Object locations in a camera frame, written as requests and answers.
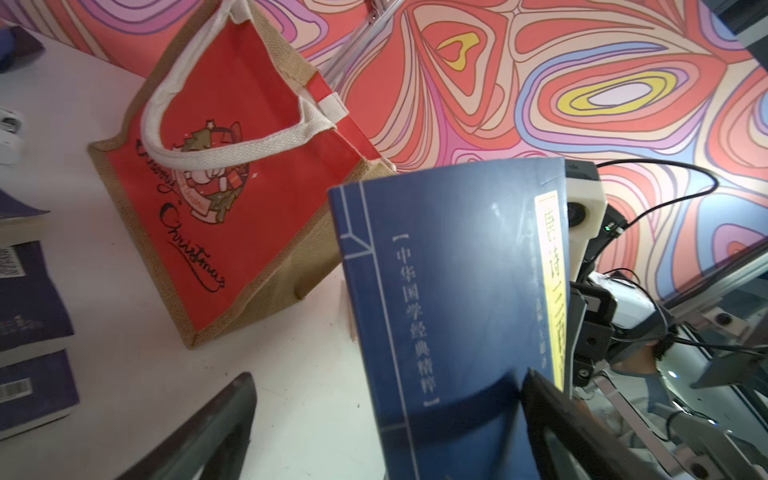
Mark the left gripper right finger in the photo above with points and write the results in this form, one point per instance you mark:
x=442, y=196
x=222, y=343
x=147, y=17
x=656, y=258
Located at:
x=563, y=437

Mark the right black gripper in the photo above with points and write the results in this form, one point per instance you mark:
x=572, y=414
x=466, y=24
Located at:
x=607, y=321

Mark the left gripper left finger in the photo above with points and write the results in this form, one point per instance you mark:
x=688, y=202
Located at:
x=212, y=444

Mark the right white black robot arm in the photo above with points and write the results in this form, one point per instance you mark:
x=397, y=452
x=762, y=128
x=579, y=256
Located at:
x=684, y=390

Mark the bottom dark blue book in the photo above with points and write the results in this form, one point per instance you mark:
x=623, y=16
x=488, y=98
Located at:
x=36, y=392

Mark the dark blue book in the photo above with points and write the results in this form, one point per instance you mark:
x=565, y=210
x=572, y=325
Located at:
x=36, y=392
x=34, y=319
x=20, y=223

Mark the middle dark blue book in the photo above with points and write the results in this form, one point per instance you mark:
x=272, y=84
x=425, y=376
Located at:
x=34, y=319

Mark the top dark blue book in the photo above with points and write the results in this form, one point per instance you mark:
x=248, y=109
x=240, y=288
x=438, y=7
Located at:
x=20, y=223

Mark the small white stapler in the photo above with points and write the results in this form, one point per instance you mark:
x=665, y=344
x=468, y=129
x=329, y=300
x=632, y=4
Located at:
x=11, y=140

